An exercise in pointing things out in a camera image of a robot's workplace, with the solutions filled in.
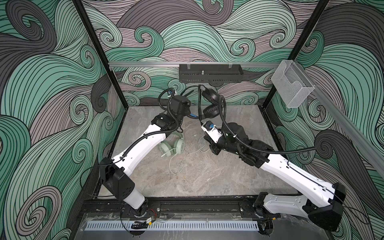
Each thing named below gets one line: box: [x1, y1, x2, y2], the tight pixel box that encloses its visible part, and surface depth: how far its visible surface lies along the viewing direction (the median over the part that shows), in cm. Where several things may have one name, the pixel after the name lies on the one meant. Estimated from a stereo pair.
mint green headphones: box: [159, 131, 185, 157], surface depth 89 cm
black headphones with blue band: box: [187, 84, 230, 131], surface depth 70 cm
